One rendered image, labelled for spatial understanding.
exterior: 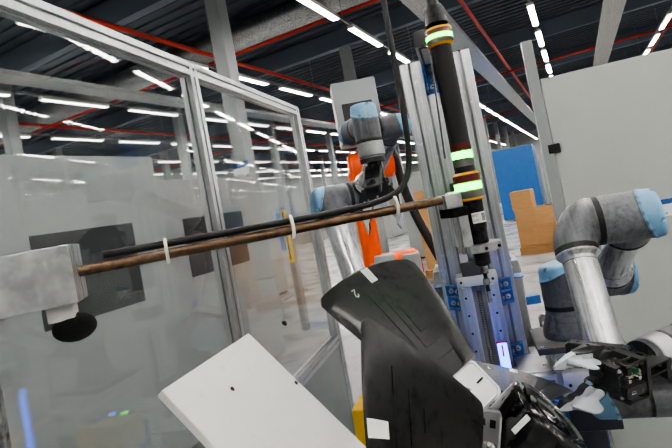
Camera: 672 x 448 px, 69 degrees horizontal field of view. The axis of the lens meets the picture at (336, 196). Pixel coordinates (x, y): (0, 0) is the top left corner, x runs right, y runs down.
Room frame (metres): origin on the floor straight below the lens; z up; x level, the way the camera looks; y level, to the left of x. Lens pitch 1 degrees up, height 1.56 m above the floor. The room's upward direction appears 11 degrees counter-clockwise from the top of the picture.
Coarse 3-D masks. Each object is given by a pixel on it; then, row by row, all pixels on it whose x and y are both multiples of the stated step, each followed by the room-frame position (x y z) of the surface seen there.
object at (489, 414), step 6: (486, 414) 0.64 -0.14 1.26; (492, 414) 0.65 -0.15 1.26; (498, 414) 0.66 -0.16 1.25; (486, 420) 0.64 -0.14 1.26; (498, 420) 0.66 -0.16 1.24; (486, 426) 0.64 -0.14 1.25; (498, 426) 0.66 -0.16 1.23; (486, 432) 0.64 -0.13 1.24; (492, 432) 0.65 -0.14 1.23; (498, 432) 0.66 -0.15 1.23; (486, 438) 0.63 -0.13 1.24; (492, 438) 0.65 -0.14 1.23; (498, 438) 0.66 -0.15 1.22; (486, 444) 0.63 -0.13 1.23; (498, 444) 0.66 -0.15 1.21
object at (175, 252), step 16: (384, 208) 0.74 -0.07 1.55; (400, 208) 0.74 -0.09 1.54; (416, 208) 0.76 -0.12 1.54; (304, 224) 0.70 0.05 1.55; (320, 224) 0.70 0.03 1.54; (336, 224) 0.71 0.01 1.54; (224, 240) 0.66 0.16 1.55; (240, 240) 0.67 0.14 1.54; (256, 240) 0.68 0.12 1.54; (128, 256) 0.62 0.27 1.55; (144, 256) 0.63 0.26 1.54; (160, 256) 0.63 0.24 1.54; (176, 256) 0.64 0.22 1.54; (80, 272) 0.60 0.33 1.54; (96, 272) 0.61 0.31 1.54
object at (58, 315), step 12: (48, 312) 0.58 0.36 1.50; (60, 312) 0.59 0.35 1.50; (72, 312) 0.59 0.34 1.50; (84, 312) 0.61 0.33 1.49; (60, 324) 0.59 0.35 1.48; (72, 324) 0.59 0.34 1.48; (84, 324) 0.59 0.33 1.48; (96, 324) 0.61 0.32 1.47; (60, 336) 0.58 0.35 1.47; (72, 336) 0.59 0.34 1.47; (84, 336) 0.60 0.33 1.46
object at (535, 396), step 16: (512, 384) 0.71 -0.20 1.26; (528, 384) 0.73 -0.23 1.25; (496, 400) 0.72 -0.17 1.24; (512, 400) 0.68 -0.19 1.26; (528, 400) 0.69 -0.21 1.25; (544, 400) 0.73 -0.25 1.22; (512, 416) 0.66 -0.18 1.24; (544, 416) 0.67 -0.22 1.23; (560, 416) 0.72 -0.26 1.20; (512, 432) 0.66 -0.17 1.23; (528, 432) 0.64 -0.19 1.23; (544, 432) 0.64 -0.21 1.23; (560, 432) 0.66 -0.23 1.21; (576, 432) 0.69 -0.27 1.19
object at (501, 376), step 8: (496, 368) 1.02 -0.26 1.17; (504, 368) 1.02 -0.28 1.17; (496, 376) 0.97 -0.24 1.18; (504, 376) 0.96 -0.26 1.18; (512, 376) 0.96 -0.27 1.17; (520, 376) 0.97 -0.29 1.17; (528, 376) 0.98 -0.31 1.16; (536, 376) 1.01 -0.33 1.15; (504, 384) 0.91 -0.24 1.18; (536, 384) 0.92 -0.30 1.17; (544, 384) 0.93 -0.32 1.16; (552, 384) 0.96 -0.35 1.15; (544, 392) 0.87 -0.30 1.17; (552, 392) 0.88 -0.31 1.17; (560, 392) 0.90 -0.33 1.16; (568, 392) 0.93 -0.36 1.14
